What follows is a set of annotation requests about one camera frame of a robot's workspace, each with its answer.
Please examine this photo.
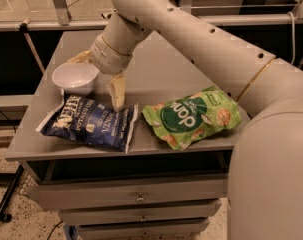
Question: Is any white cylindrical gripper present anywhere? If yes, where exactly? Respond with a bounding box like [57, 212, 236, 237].
[69, 35, 132, 112]

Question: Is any top grey drawer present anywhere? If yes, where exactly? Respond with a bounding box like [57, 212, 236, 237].
[27, 174, 227, 210]

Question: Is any green chip bag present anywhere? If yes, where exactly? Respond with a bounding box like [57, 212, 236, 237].
[142, 86, 241, 150]

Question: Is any grey drawer cabinet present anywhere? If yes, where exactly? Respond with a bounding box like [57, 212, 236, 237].
[6, 31, 240, 240]

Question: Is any bottom grey drawer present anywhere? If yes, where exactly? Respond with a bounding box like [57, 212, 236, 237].
[77, 218, 209, 240]

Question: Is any white cable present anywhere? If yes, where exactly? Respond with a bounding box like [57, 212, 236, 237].
[287, 11, 297, 66]

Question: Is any blue chip bag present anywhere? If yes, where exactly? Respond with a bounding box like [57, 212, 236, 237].
[36, 91, 138, 153]

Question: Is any metal frame rail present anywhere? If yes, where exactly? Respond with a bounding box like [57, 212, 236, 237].
[0, 14, 292, 32]

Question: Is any grey drawer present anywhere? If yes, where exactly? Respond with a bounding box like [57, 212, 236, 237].
[27, 174, 227, 210]
[77, 218, 209, 240]
[60, 199, 221, 226]

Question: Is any white bowl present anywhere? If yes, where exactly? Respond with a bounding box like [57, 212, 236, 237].
[52, 62, 99, 96]

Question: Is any black floor bar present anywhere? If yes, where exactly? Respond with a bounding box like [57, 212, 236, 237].
[0, 165, 24, 223]

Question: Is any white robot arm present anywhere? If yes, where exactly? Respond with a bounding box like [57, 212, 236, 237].
[86, 0, 303, 240]

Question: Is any middle grey drawer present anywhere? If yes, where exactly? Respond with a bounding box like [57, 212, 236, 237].
[60, 199, 221, 226]

